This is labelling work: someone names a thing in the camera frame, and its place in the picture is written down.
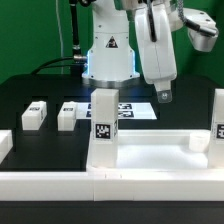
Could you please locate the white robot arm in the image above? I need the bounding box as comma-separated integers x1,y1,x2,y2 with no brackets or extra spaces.
82,0,177,103

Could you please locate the white desk top tray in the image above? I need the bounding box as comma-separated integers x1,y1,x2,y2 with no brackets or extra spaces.
86,129,224,173

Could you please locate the white thin cable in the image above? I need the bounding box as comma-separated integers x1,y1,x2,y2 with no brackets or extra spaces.
55,0,65,75

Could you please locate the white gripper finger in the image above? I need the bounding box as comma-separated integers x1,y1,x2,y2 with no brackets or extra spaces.
154,81,172,103

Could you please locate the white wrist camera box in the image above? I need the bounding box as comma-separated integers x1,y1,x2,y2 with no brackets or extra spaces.
184,8,219,52

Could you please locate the black cable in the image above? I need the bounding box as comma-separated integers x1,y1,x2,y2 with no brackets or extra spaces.
30,0,88,76

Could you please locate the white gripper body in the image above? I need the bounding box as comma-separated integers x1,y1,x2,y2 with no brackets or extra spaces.
135,4,177,86

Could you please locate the white front barrier wall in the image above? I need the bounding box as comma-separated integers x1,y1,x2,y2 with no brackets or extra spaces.
0,170,224,201

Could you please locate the white block left edge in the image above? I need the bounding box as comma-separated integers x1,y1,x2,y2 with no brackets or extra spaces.
0,130,13,164

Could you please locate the fiducial marker sheet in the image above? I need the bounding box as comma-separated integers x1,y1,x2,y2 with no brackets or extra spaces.
77,102,157,120

